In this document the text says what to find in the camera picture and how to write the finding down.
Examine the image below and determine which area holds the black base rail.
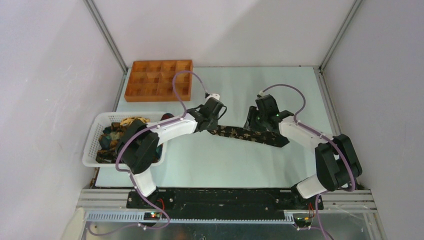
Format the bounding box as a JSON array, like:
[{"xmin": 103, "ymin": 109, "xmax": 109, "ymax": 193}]
[{"xmin": 126, "ymin": 187, "xmax": 324, "ymax": 221}]

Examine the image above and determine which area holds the white plastic basket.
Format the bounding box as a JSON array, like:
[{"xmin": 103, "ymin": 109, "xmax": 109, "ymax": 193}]
[{"xmin": 82, "ymin": 111, "xmax": 165, "ymax": 168}]

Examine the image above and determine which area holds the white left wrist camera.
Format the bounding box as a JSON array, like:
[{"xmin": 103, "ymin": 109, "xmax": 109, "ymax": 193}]
[{"xmin": 205, "ymin": 93, "xmax": 220, "ymax": 101}]

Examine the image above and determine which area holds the aluminium frame rail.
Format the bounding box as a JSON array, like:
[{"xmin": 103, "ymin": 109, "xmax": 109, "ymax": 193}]
[{"xmin": 77, "ymin": 188, "xmax": 377, "ymax": 224}]

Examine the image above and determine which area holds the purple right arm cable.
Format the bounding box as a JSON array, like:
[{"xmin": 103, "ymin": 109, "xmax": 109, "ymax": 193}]
[{"xmin": 258, "ymin": 83, "xmax": 357, "ymax": 240}]

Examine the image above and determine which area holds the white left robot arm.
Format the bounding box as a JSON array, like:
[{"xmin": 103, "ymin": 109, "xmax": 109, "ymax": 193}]
[{"xmin": 115, "ymin": 93, "xmax": 224, "ymax": 208}]

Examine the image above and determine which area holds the dark red striped tie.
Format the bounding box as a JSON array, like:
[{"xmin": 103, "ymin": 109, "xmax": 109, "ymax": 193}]
[{"xmin": 160, "ymin": 113, "xmax": 175, "ymax": 121}]

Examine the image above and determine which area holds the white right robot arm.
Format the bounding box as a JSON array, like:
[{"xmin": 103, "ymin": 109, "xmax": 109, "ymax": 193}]
[{"xmin": 244, "ymin": 94, "xmax": 363, "ymax": 209}]

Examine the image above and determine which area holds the wooden compartment tray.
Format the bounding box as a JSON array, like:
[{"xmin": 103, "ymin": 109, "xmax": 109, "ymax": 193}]
[{"xmin": 124, "ymin": 59, "xmax": 193, "ymax": 103}]

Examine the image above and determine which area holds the green gold patterned tie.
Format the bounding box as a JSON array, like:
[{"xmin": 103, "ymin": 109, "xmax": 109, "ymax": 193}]
[{"xmin": 95, "ymin": 116, "xmax": 151, "ymax": 164}]

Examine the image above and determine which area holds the black gold floral tie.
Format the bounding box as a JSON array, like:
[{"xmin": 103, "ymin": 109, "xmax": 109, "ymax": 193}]
[{"xmin": 208, "ymin": 125, "xmax": 290, "ymax": 148}]

